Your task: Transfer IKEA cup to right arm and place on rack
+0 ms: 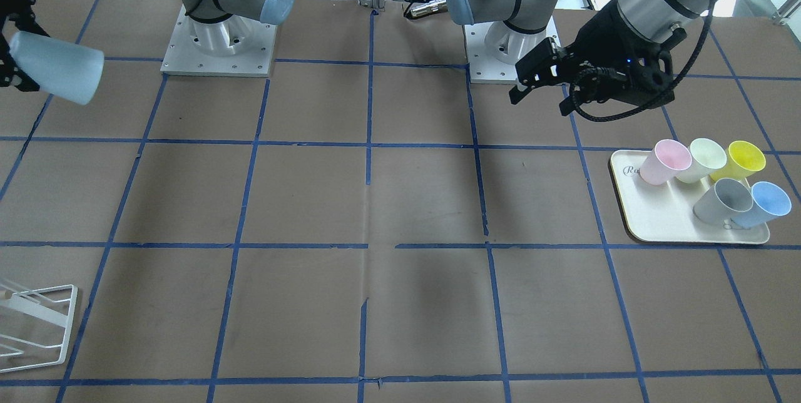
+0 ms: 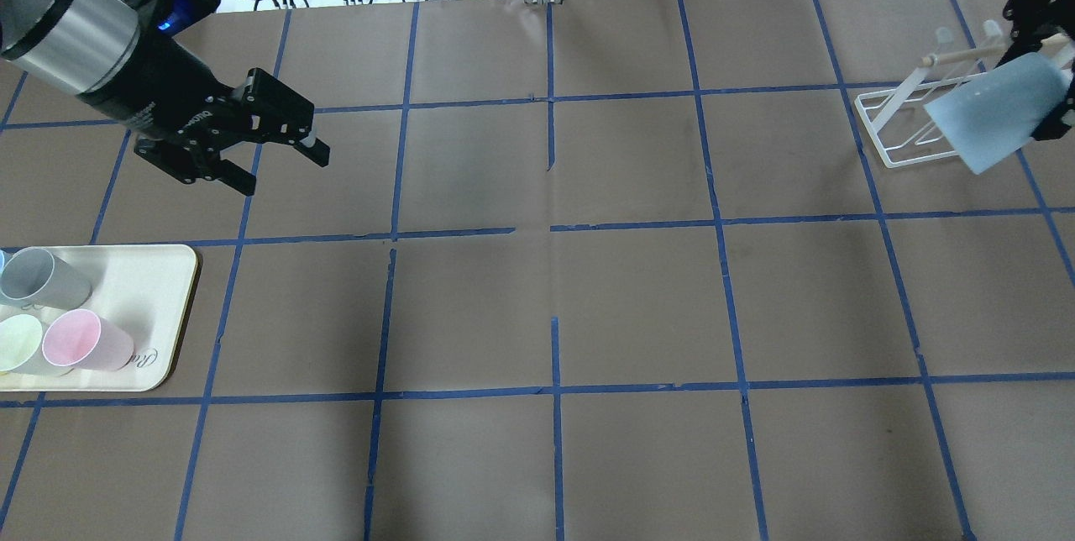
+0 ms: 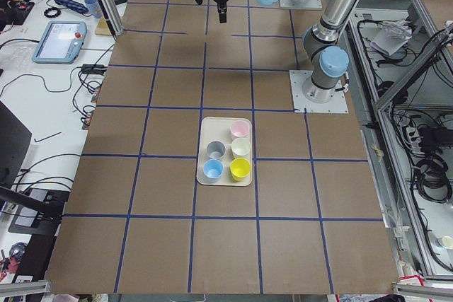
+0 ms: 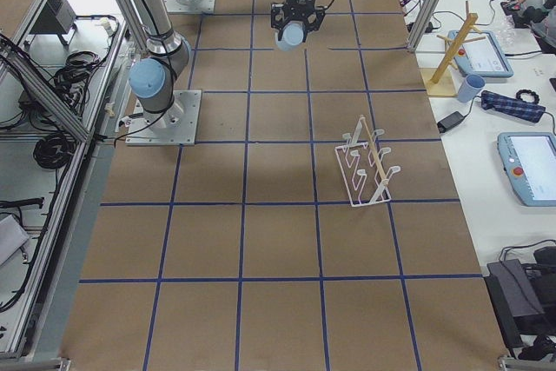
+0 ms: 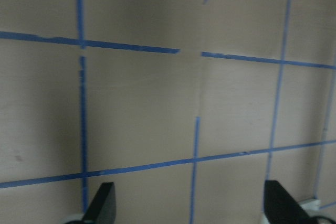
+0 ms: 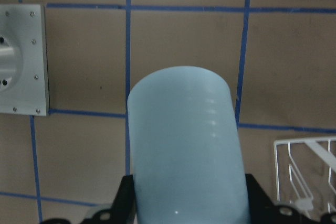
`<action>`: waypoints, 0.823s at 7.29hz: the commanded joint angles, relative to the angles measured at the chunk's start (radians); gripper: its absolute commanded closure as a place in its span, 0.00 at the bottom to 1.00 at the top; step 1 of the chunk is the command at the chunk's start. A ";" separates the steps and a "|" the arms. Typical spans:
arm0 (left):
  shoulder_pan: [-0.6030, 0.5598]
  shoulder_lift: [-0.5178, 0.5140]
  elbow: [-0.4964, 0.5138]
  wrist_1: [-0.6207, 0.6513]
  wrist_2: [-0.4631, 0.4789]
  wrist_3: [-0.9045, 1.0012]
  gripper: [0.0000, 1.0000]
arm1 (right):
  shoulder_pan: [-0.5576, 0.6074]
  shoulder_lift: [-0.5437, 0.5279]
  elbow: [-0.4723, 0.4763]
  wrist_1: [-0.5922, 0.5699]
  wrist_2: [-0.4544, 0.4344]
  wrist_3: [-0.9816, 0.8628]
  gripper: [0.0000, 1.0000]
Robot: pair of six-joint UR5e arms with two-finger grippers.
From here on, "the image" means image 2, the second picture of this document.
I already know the light blue plastic cup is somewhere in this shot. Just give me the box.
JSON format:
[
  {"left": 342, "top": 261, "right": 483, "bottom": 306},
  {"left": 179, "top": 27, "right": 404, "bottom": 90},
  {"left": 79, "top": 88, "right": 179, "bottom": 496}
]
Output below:
[{"left": 925, "top": 52, "right": 1072, "bottom": 175}]

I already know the cream plastic tray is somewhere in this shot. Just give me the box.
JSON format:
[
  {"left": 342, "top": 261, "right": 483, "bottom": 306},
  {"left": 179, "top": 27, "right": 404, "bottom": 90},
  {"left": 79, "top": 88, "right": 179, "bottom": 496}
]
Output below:
[{"left": 1, "top": 244, "right": 200, "bottom": 397}]

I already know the pink plastic cup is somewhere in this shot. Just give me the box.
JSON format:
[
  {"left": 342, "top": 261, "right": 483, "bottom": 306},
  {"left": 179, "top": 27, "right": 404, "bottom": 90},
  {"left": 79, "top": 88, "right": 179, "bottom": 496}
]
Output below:
[{"left": 41, "top": 310, "right": 134, "bottom": 371}]

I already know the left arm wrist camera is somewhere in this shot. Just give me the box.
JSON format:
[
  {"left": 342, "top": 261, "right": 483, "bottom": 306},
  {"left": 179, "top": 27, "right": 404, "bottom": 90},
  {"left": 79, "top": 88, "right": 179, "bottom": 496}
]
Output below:
[{"left": 128, "top": 0, "right": 220, "bottom": 37}]

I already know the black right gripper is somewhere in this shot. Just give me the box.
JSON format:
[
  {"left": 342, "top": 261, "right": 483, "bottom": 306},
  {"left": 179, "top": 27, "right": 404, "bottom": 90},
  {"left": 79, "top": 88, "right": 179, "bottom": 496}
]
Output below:
[{"left": 1004, "top": 0, "right": 1075, "bottom": 143}]

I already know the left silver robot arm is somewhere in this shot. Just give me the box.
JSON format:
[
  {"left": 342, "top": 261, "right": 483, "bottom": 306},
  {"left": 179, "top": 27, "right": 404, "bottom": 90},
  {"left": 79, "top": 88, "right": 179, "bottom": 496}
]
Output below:
[{"left": 3, "top": 0, "right": 330, "bottom": 196}]

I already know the white wire cup rack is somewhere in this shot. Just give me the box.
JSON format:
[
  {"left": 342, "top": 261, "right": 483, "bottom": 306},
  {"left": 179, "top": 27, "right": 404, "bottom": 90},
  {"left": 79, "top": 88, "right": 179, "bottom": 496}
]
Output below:
[{"left": 852, "top": 19, "right": 1007, "bottom": 169}]

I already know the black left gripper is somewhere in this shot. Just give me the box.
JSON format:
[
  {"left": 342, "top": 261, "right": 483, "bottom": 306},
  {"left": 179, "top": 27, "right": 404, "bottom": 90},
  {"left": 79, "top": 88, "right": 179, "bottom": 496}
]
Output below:
[{"left": 92, "top": 37, "right": 331, "bottom": 197}]

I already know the cream white plastic cup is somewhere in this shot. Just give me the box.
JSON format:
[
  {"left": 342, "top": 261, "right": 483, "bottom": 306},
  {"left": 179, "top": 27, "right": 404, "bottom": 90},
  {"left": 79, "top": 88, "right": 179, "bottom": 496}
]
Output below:
[{"left": 1, "top": 314, "right": 68, "bottom": 376}]

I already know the grey plastic cup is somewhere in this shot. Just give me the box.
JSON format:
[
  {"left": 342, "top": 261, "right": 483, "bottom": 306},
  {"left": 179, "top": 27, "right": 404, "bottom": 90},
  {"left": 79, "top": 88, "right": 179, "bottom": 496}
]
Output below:
[{"left": 1, "top": 247, "right": 92, "bottom": 310}]

